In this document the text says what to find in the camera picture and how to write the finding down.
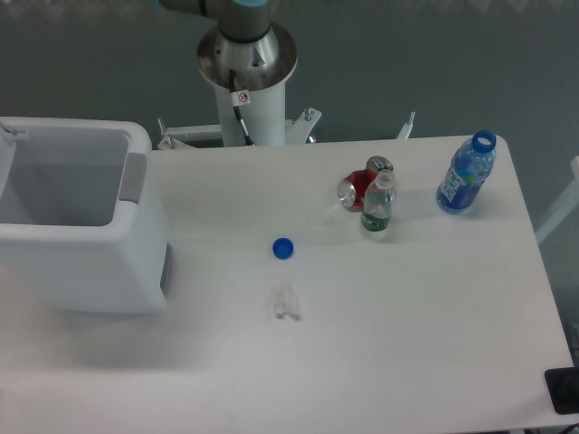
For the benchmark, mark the clear green label bottle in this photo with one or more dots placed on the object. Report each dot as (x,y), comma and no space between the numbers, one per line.
(378,202)

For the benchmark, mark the black device at edge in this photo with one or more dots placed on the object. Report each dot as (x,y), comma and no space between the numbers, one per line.
(562,385)

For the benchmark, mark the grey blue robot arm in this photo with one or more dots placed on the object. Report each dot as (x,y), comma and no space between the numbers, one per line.
(246,50)

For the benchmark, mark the white trash can lid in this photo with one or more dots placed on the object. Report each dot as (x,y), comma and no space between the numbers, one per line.
(10,136)

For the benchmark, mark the blue bottle cap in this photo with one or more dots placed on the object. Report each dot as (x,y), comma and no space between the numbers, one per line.
(282,248)

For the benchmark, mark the white trash can body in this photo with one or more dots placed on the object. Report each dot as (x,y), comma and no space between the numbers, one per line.
(81,219)

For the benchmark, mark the white pedestal foot bracket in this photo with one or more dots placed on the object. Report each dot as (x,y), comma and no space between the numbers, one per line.
(297,131)

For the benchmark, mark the crushed red soda can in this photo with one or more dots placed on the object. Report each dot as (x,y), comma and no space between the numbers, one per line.
(351,189)

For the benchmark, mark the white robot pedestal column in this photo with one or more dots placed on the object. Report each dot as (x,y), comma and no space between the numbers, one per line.
(263,113)

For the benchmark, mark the white frame at right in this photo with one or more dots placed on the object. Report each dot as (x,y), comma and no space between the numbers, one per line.
(561,207)

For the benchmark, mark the blue plastic drink bottle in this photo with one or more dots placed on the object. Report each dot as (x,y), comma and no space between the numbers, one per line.
(470,167)

